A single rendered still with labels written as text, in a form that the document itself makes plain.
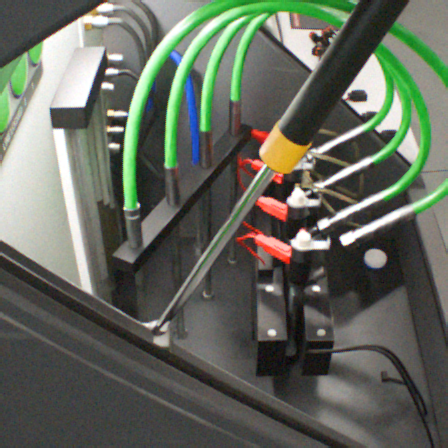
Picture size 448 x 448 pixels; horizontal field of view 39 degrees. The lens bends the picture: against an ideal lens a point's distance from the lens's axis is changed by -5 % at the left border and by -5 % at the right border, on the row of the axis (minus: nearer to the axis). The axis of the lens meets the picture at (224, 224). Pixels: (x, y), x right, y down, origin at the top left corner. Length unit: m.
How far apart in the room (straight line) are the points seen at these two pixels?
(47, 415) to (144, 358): 0.09
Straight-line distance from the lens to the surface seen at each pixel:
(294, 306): 0.87
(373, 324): 1.09
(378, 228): 0.79
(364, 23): 0.28
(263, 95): 1.04
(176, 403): 0.43
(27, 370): 0.42
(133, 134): 0.70
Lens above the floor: 1.65
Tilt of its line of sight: 41 degrees down
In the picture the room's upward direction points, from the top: straight up
